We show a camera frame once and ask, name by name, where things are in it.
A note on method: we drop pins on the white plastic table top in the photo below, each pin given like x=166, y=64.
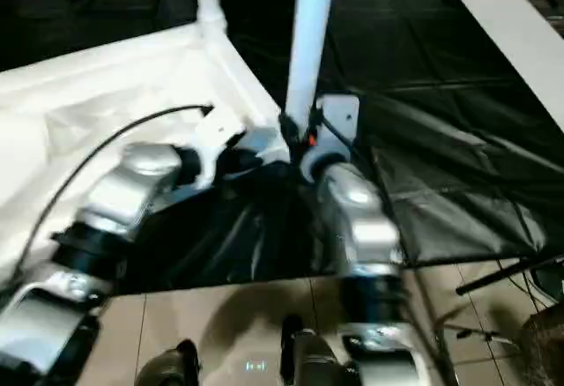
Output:
x=88, y=86

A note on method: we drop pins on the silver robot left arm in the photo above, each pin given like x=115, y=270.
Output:
x=132, y=183

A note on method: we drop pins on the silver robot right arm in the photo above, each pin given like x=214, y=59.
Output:
x=365, y=227

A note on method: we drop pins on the dark robot right foot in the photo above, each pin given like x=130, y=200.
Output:
x=315, y=359

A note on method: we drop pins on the white flat board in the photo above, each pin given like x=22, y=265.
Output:
x=515, y=42

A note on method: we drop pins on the black stand leg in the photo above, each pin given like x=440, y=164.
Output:
x=506, y=276

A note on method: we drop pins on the brown woven basket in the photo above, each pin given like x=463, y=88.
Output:
x=546, y=346

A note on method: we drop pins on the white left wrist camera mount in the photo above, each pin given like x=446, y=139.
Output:
x=220, y=135

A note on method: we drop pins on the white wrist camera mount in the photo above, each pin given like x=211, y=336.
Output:
x=220, y=135
x=341, y=117

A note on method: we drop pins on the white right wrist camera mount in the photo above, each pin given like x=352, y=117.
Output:
x=341, y=117

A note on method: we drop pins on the chrome tube frame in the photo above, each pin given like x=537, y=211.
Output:
x=480, y=333

